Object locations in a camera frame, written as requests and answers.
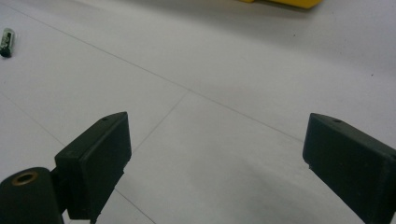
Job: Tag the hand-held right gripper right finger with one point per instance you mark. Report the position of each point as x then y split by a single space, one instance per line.
351 161

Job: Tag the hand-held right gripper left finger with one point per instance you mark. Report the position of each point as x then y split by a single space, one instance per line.
93 168

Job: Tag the small clear and black cylinder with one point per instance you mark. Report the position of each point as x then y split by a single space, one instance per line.
7 42

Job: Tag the yellow plastic object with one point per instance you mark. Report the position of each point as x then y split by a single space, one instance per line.
288 2

